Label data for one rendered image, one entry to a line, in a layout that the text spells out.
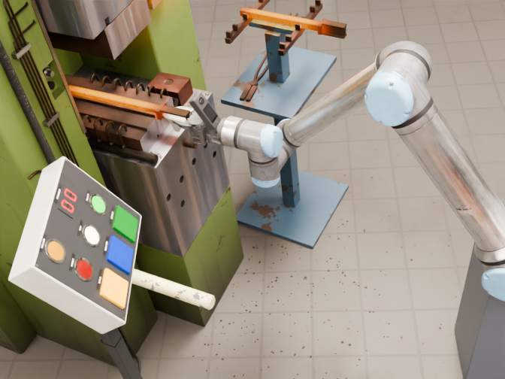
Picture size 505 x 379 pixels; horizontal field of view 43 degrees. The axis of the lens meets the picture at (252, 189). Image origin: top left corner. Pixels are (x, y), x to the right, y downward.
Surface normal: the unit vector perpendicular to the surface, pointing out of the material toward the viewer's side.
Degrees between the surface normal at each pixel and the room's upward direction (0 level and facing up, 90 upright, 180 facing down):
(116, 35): 90
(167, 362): 0
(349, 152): 0
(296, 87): 0
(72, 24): 90
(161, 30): 90
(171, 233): 90
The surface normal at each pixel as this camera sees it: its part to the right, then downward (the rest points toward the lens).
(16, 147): 0.90, 0.24
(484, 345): -0.04, 0.73
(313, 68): -0.11, -0.68
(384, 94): -0.55, 0.58
